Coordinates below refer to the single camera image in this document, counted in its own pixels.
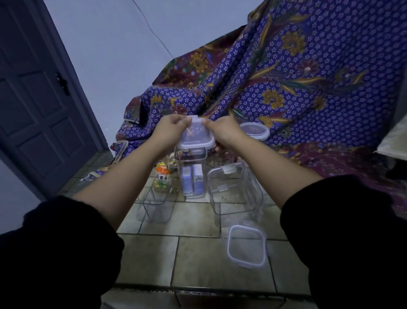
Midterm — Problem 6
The person's left hand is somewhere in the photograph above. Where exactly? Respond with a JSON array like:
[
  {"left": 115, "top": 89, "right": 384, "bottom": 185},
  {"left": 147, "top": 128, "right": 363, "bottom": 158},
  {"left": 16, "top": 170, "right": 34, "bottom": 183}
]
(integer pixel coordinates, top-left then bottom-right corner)
[{"left": 152, "top": 114, "right": 193, "bottom": 151}]

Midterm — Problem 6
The person's right hand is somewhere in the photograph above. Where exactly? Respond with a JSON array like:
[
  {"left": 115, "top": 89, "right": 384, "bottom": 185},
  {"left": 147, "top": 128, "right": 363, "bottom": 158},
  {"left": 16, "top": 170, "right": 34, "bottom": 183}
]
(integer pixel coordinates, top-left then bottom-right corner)
[{"left": 201, "top": 115, "right": 248, "bottom": 152}]

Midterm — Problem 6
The clear square lid purple seal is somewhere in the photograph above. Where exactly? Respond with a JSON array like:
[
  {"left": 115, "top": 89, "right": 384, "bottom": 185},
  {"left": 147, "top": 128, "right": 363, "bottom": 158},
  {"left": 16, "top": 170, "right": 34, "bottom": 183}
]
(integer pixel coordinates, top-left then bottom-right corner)
[
  {"left": 177, "top": 115, "right": 216, "bottom": 151},
  {"left": 226, "top": 224, "right": 267, "bottom": 268}
]

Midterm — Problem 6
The person's right forearm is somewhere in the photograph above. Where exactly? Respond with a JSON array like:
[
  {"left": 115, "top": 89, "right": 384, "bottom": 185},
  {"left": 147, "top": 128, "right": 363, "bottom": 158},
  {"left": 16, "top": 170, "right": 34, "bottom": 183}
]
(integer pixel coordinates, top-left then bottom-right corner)
[{"left": 231, "top": 135, "right": 324, "bottom": 209}]

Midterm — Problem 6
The person's left forearm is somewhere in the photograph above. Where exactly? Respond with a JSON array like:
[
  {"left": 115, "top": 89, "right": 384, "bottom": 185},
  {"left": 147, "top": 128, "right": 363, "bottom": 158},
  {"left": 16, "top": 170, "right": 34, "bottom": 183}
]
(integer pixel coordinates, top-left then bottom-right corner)
[{"left": 72, "top": 137, "right": 166, "bottom": 231}]

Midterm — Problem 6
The round clear container with lid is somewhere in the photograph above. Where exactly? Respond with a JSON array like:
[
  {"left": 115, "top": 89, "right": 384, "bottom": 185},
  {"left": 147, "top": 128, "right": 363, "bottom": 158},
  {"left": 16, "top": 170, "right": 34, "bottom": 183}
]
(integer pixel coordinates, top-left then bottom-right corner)
[{"left": 240, "top": 122, "right": 270, "bottom": 141}]

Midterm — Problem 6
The tall clear plastic container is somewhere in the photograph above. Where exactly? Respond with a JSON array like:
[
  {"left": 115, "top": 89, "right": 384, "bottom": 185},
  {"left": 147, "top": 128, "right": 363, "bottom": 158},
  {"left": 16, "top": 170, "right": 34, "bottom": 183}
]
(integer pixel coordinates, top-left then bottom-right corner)
[{"left": 174, "top": 147, "right": 209, "bottom": 198}]

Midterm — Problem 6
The blue white carton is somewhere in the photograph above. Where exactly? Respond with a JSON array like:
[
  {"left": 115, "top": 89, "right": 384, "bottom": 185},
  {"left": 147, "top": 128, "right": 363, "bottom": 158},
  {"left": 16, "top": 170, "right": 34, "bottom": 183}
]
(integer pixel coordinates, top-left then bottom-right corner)
[
  {"left": 192, "top": 164, "right": 205, "bottom": 195},
  {"left": 181, "top": 166, "right": 193, "bottom": 197}
]

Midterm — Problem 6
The orange green snack packet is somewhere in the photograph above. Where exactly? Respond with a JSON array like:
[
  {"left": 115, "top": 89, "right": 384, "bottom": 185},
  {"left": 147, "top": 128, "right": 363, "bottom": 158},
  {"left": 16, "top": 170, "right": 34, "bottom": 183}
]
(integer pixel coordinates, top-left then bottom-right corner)
[{"left": 153, "top": 162, "right": 172, "bottom": 191}]

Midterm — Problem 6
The wide clear plastic container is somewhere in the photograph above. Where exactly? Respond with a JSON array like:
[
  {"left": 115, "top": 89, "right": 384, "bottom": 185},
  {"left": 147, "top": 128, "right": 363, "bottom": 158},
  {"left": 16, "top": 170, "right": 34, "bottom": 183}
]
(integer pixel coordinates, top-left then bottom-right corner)
[{"left": 207, "top": 162, "right": 264, "bottom": 228}]

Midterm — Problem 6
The small clear plastic container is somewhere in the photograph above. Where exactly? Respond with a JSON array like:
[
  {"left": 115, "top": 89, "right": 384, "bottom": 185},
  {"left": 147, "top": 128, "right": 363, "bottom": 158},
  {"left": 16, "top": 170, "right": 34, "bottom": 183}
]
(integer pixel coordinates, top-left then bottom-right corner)
[{"left": 136, "top": 173, "right": 178, "bottom": 223}]

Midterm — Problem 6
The purple floral batik cloth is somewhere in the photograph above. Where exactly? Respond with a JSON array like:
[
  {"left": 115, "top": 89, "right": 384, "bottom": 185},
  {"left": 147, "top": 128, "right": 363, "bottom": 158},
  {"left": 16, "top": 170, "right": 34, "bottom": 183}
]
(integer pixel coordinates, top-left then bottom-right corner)
[{"left": 80, "top": 0, "right": 407, "bottom": 220}]

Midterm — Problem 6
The dark panelled door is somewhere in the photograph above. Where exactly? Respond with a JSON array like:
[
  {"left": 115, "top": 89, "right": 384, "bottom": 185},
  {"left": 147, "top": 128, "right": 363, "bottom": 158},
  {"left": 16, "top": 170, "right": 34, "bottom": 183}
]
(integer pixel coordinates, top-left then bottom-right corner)
[{"left": 0, "top": 0, "right": 109, "bottom": 202}]

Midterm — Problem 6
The black right sleeve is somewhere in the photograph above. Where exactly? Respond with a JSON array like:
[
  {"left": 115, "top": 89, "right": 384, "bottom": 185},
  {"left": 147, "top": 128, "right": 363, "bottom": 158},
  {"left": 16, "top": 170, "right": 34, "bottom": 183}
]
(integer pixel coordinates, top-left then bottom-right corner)
[{"left": 280, "top": 174, "right": 407, "bottom": 309}]

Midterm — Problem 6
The black sleeve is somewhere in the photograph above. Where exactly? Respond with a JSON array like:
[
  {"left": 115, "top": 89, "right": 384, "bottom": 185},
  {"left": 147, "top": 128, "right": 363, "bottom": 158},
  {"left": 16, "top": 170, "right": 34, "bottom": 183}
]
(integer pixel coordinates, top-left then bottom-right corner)
[
  {"left": 280, "top": 174, "right": 407, "bottom": 309},
  {"left": 0, "top": 195, "right": 125, "bottom": 309}
]

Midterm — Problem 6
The black left sleeve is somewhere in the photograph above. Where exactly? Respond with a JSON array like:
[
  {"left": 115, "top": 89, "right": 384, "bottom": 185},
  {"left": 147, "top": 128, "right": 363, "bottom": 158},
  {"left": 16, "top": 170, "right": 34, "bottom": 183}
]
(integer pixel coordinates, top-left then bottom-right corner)
[{"left": 0, "top": 195, "right": 125, "bottom": 309}]

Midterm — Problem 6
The white cushion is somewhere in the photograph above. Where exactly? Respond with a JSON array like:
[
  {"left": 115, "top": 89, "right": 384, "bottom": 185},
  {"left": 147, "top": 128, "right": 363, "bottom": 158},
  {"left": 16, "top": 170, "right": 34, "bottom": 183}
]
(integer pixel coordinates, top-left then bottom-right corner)
[{"left": 375, "top": 113, "right": 407, "bottom": 162}]

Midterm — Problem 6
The thin wall cable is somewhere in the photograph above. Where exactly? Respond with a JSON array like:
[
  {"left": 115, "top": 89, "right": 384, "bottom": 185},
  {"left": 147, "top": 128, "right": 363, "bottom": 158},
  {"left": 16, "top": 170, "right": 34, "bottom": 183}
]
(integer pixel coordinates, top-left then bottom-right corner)
[{"left": 131, "top": 0, "right": 174, "bottom": 59}]

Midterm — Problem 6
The black door handle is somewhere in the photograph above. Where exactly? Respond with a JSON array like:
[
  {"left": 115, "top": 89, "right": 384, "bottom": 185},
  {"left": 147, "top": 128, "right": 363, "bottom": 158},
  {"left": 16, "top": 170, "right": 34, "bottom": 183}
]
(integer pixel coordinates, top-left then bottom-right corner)
[{"left": 55, "top": 72, "right": 71, "bottom": 97}]

